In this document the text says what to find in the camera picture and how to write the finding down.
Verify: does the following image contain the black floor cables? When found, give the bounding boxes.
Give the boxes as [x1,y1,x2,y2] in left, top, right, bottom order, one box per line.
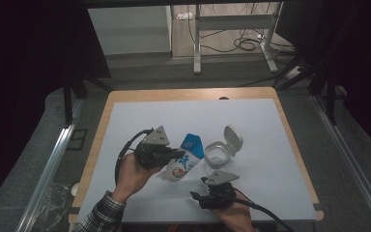
[186,6,296,54]

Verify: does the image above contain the black stand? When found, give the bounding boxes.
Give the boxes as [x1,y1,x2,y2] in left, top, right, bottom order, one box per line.
[276,54,339,126]
[62,72,114,127]

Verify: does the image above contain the white power strip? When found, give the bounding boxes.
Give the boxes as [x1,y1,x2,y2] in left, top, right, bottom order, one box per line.
[284,66,302,80]

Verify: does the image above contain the clear plastic container with lid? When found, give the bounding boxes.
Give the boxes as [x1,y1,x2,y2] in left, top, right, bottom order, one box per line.
[204,125,244,170]

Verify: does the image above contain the person's right hand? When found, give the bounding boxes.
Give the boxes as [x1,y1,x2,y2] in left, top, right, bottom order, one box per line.
[211,189,255,232]

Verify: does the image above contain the person's left hand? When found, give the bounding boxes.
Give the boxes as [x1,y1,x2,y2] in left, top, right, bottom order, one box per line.
[111,152,163,205]

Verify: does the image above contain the wooden table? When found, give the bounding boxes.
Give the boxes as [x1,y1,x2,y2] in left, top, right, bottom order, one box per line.
[68,86,325,225]

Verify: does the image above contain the grey panel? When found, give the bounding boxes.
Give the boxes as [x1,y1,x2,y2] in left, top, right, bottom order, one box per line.
[87,5,172,56]

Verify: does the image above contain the blue and white salt bag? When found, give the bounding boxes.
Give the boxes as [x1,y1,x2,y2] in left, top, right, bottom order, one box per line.
[157,132,205,183]

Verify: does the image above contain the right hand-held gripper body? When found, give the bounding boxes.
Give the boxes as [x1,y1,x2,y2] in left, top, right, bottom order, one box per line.
[198,170,241,210]

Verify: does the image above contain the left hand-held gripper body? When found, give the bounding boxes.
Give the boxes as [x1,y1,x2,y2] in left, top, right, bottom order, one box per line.
[133,125,176,171]

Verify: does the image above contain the white desk frame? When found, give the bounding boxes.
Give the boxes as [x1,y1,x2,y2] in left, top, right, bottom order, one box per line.
[192,2,284,75]

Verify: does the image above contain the aluminium rail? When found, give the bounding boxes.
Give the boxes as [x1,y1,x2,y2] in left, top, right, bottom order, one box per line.
[312,95,371,231]
[14,98,85,232]

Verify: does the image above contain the clear plastic bag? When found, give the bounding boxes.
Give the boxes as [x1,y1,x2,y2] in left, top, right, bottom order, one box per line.
[33,182,71,232]

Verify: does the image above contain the white table mat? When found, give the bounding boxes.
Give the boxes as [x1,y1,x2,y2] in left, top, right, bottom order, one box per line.
[76,98,318,223]

